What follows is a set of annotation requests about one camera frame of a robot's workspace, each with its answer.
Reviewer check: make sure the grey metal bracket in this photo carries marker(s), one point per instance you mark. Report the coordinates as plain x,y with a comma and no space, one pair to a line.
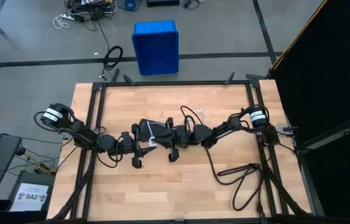
283,128
66,136

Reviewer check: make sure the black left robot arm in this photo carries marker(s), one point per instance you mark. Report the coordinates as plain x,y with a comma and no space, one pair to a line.
81,132

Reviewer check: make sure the blue plastic bin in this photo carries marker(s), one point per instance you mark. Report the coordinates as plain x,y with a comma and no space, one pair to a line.
156,46

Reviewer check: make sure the flat black box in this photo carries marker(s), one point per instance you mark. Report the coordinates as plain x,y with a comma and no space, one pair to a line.
162,3

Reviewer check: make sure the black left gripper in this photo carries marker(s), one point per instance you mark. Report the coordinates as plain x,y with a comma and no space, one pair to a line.
126,144

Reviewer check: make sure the white floor power strip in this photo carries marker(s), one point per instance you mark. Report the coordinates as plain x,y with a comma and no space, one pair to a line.
69,15

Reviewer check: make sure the black box with SA2 label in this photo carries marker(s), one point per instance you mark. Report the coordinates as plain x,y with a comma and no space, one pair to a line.
28,197

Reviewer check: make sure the black power strip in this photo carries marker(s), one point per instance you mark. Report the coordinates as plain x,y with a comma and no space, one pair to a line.
159,129

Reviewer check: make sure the black power adapter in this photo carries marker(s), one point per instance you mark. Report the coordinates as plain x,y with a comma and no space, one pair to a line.
188,3

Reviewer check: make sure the black aluminium table frame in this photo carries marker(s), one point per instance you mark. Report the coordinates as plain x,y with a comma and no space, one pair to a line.
174,83

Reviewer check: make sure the black panel with yellow edge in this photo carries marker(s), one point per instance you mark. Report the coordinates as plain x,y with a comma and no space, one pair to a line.
333,77

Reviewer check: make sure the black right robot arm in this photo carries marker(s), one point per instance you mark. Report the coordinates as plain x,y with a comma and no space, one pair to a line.
224,127

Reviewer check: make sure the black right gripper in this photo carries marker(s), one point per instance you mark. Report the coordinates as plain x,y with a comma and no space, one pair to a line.
182,135

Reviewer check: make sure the black round plug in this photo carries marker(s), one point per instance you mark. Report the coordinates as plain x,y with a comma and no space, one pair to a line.
20,151

